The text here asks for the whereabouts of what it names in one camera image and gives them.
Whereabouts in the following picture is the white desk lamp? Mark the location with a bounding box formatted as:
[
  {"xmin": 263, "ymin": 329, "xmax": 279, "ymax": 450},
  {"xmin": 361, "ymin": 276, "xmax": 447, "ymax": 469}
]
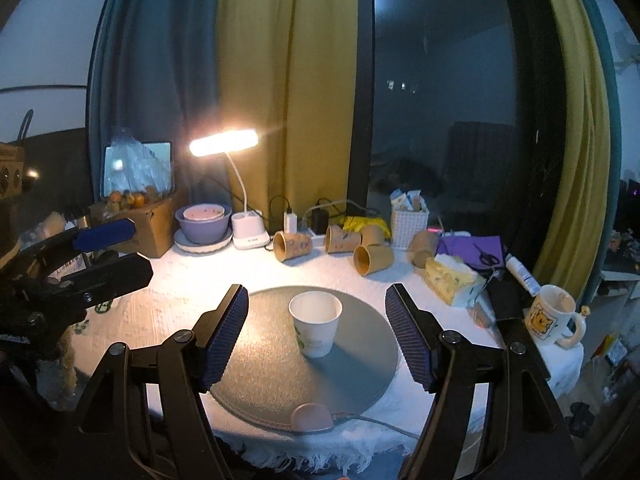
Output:
[{"xmin": 188, "ymin": 129, "xmax": 271, "ymax": 250}]

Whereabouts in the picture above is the yellow tissue pack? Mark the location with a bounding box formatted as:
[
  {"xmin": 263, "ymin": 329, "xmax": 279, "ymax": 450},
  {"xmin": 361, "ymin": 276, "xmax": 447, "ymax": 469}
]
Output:
[{"xmin": 423, "ymin": 253, "xmax": 487, "ymax": 307}]

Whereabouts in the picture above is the grey round mat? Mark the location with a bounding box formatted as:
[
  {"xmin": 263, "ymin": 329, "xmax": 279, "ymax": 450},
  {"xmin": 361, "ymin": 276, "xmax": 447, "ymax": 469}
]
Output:
[{"xmin": 209, "ymin": 286, "xmax": 401, "ymax": 432}]

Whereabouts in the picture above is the clear plastic bag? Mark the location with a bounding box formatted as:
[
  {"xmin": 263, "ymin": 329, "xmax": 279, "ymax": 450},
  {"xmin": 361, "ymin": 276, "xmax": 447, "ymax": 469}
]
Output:
[{"xmin": 106, "ymin": 127, "xmax": 175, "ymax": 197}]

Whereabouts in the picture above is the white paper cup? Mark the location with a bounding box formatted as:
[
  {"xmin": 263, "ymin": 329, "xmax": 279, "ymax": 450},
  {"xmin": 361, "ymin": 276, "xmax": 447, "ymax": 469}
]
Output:
[{"xmin": 289, "ymin": 291, "xmax": 343, "ymax": 359}]

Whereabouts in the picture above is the cardboard box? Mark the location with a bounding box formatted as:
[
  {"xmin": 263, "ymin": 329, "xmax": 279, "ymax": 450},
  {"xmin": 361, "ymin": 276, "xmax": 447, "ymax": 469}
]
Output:
[{"xmin": 89, "ymin": 190, "xmax": 190, "ymax": 259}]

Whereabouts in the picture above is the pink bowl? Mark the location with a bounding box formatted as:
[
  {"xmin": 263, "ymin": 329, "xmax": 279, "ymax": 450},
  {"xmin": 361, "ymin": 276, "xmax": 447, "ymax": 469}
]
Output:
[{"xmin": 182, "ymin": 203, "xmax": 226, "ymax": 222}]

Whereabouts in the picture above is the pink mat controller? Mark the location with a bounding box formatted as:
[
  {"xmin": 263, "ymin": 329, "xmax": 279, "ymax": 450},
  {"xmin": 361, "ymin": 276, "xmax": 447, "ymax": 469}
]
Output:
[{"xmin": 291, "ymin": 403, "xmax": 334, "ymax": 434}]

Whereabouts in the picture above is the white mat cable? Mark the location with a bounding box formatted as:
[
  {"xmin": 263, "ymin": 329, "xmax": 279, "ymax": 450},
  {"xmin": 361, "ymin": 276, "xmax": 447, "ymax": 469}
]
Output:
[{"xmin": 331, "ymin": 413, "xmax": 420, "ymax": 440}]

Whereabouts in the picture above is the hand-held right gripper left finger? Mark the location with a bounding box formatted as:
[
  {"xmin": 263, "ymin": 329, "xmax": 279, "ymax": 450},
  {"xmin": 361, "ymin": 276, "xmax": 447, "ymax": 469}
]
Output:
[{"xmin": 65, "ymin": 284, "xmax": 250, "ymax": 480}]

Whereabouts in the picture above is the yellow curtain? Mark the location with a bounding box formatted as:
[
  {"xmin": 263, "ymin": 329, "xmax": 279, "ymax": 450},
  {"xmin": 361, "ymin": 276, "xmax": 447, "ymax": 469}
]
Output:
[
  {"xmin": 214, "ymin": 0, "xmax": 357, "ymax": 233},
  {"xmin": 530, "ymin": 0, "xmax": 613, "ymax": 306}
]

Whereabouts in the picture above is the white plate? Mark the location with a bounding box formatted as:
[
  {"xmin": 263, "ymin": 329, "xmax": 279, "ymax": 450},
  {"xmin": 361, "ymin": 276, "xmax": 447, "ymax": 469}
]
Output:
[{"xmin": 173, "ymin": 226, "xmax": 235, "ymax": 260}]

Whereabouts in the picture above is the yellow cloth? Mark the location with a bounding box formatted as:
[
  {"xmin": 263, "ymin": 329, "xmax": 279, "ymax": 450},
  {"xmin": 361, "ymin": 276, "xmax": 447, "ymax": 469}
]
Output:
[{"xmin": 342, "ymin": 215, "xmax": 392, "ymax": 239}]

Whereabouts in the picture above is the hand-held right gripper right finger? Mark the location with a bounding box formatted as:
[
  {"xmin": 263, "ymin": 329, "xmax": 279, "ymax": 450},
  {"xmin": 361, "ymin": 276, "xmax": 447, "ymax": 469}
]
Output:
[{"xmin": 385, "ymin": 283, "xmax": 583, "ymax": 480}]

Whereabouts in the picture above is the white woven basket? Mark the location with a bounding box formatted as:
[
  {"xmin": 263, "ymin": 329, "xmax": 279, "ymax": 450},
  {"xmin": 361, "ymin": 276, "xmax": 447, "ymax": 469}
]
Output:
[{"xmin": 389, "ymin": 204, "xmax": 430, "ymax": 251}]

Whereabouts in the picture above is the bear print mug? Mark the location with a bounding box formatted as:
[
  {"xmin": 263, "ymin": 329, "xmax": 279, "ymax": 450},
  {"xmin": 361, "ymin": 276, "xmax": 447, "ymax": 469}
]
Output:
[{"xmin": 523, "ymin": 284, "xmax": 587, "ymax": 350}]

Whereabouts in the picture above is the white tablecloth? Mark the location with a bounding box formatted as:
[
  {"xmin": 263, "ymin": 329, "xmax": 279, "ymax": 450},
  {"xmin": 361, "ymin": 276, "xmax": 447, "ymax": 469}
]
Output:
[{"xmin": 70, "ymin": 230, "xmax": 585, "ymax": 468}]

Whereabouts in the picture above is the teal curtain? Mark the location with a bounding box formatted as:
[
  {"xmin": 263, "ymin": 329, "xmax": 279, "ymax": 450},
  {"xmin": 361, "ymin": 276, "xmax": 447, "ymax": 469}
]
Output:
[{"xmin": 86, "ymin": 0, "xmax": 223, "ymax": 201}]

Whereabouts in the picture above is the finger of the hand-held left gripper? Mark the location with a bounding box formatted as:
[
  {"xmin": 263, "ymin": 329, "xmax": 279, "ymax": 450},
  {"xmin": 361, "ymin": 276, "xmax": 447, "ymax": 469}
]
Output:
[
  {"xmin": 19, "ymin": 252, "xmax": 154, "ymax": 319},
  {"xmin": 20, "ymin": 219, "xmax": 137, "ymax": 271}
]

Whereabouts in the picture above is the purple bowl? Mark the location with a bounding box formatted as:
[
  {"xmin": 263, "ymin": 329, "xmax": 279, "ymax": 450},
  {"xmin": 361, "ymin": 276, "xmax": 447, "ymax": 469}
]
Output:
[{"xmin": 175, "ymin": 204, "xmax": 234, "ymax": 245}]

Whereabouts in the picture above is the black wallet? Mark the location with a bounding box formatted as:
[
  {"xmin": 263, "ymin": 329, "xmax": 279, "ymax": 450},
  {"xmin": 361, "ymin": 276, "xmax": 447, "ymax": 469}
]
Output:
[{"xmin": 486, "ymin": 276, "xmax": 532, "ymax": 322}]

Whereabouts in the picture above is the white tube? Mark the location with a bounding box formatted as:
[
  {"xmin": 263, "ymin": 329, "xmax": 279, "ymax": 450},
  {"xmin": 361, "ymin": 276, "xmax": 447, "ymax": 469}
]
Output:
[{"xmin": 504, "ymin": 254, "xmax": 542, "ymax": 297}]

